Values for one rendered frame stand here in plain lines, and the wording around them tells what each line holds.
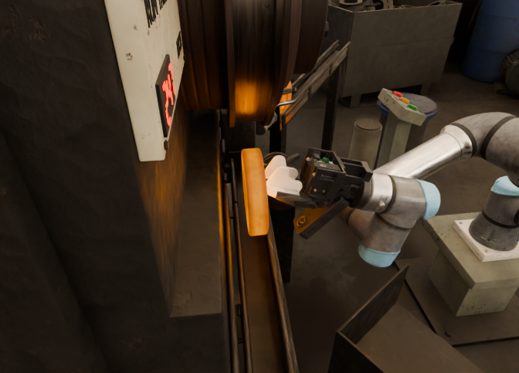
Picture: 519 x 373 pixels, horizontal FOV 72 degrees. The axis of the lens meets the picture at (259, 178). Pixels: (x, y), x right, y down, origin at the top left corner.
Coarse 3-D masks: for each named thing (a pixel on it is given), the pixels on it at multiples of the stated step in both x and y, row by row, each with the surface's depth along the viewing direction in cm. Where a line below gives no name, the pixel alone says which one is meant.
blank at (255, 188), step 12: (252, 156) 60; (252, 168) 58; (264, 168) 58; (252, 180) 57; (264, 180) 57; (252, 192) 57; (264, 192) 57; (252, 204) 57; (264, 204) 57; (252, 216) 58; (264, 216) 58; (252, 228) 59; (264, 228) 60
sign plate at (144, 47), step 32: (128, 0) 22; (160, 0) 31; (128, 32) 23; (160, 32) 30; (128, 64) 24; (160, 64) 29; (128, 96) 25; (160, 96) 27; (160, 128) 27; (160, 160) 28
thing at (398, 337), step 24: (408, 264) 64; (384, 288) 60; (360, 312) 56; (384, 312) 67; (408, 312) 69; (336, 336) 54; (360, 336) 63; (384, 336) 65; (408, 336) 65; (432, 336) 65; (336, 360) 57; (360, 360) 52; (384, 360) 62; (408, 360) 62; (432, 360) 62; (456, 360) 62
